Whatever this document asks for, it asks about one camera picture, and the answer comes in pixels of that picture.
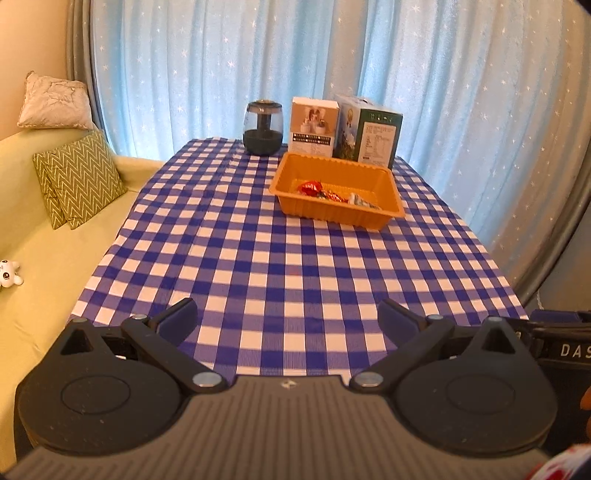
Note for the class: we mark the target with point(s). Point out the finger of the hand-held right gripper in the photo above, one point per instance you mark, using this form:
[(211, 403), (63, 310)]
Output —
[(563, 333), (561, 318)]

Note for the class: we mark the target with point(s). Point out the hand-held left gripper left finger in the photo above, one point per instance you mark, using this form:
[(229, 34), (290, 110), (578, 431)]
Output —
[(178, 319)]

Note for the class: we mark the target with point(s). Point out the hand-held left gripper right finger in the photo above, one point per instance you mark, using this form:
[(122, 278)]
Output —
[(397, 321)]

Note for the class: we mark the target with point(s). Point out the clear sesame snack packet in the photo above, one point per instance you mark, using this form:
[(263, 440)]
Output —
[(364, 201)]

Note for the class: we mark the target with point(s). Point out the orange plastic tray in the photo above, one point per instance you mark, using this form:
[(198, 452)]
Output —
[(323, 212)]

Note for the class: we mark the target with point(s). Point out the red crinkled snack packet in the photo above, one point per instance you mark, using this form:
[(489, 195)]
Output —
[(336, 197)]

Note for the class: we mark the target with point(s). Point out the red twist candy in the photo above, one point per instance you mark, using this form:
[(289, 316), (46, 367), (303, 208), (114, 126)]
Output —
[(310, 187)]

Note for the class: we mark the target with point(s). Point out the person's right hand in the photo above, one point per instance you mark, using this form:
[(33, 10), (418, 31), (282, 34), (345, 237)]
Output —
[(586, 400)]

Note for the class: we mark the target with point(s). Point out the grey curtain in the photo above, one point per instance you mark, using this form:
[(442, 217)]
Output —
[(554, 258), (78, 46)]

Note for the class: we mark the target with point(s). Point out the red white printed clothing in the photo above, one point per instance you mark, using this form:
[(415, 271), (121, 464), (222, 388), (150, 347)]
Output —
[(565, 466)]

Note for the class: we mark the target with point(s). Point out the blue white checked tablecloth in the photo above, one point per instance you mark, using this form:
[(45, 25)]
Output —
[(277, 277)]

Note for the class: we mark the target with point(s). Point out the light green sofa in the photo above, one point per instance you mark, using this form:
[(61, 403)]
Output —
[(46, 258)]

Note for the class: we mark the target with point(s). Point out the green zigzag cushion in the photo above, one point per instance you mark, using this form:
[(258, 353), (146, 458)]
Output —
[(87, 180), (46, 189)]

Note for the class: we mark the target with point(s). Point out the small white toy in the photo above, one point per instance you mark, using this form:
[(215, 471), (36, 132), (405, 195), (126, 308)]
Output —
[(8, 274)]

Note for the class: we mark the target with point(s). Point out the green cardboard box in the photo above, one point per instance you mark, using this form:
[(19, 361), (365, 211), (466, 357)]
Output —
[(374, 136)]

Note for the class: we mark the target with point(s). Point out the dark glass jar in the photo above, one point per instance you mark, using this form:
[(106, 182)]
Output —
[(262, 138)]

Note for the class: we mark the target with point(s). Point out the white cardboard box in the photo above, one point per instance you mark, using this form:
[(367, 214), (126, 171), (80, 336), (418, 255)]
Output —
[(314, 129)]

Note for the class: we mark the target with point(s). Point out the white cushion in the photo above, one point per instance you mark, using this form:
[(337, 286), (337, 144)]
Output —
[(55, 104)]

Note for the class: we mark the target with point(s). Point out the blue star curtain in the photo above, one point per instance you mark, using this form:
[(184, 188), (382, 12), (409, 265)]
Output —
[(231, 69)]

